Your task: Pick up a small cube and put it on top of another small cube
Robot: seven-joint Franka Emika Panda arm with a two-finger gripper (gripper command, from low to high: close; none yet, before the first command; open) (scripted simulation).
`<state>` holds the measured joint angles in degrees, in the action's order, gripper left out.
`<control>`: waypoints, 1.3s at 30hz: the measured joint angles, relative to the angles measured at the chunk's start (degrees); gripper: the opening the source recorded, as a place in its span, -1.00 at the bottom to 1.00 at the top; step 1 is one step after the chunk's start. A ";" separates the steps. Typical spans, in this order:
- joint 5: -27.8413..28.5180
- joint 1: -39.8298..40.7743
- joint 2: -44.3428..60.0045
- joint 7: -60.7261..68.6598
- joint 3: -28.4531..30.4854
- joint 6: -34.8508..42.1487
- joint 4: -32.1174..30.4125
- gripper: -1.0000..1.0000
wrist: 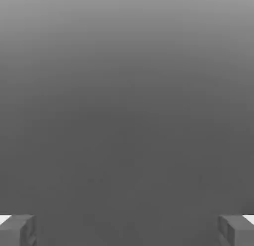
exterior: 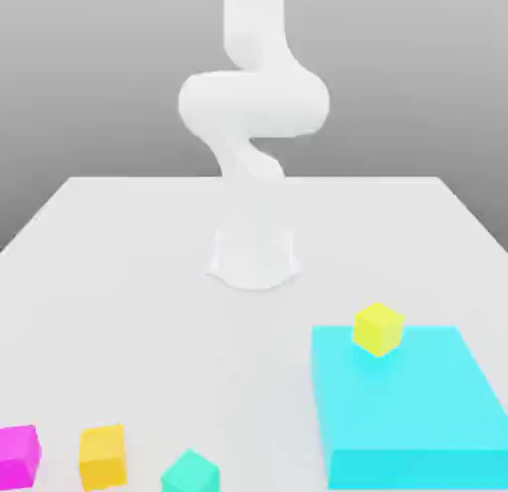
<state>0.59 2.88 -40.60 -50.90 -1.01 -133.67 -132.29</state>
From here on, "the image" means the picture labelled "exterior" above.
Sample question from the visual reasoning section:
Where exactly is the small turquoise cube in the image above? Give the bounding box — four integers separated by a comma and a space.
160, 446, 222, 492

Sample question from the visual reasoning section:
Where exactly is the small magenta cube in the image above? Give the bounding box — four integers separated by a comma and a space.
0, 424, 44, 492

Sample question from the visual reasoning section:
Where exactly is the small yellow cube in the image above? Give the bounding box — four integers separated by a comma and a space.
351, 302, 406, 359

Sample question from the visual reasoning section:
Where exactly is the large cyan box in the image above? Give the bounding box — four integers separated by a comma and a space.
310, 324, 508, 491

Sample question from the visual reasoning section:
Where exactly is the small orange cube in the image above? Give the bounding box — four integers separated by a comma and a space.
77, 423, 128, 492

